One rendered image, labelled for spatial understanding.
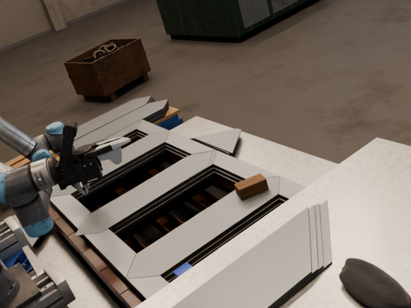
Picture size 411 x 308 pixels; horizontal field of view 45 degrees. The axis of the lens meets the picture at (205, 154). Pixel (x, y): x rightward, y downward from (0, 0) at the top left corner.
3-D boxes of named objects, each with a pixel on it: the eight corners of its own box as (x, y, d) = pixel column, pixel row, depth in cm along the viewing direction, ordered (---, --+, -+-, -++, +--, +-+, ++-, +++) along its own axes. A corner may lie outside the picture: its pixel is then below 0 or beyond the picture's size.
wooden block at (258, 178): (263, 183, 201) (260, 172, 199) (269, 189, 196) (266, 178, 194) (236, 194, 199) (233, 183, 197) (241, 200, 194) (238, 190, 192)
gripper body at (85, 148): (105, 168, 132) (62, 183, 131) (93, 139, 129) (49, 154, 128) (104, 178, 125) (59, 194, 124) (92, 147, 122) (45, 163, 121)
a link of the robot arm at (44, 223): (57, 212, 139) (41, 179, 134) (54, 234, 129) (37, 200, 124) (30, 221, 139) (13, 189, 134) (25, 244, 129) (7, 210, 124)
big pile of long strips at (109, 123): (149, 99, 348) (147, 91, 346) (178, 109, 317) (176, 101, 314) (46, 151, 315) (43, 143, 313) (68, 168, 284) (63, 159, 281)
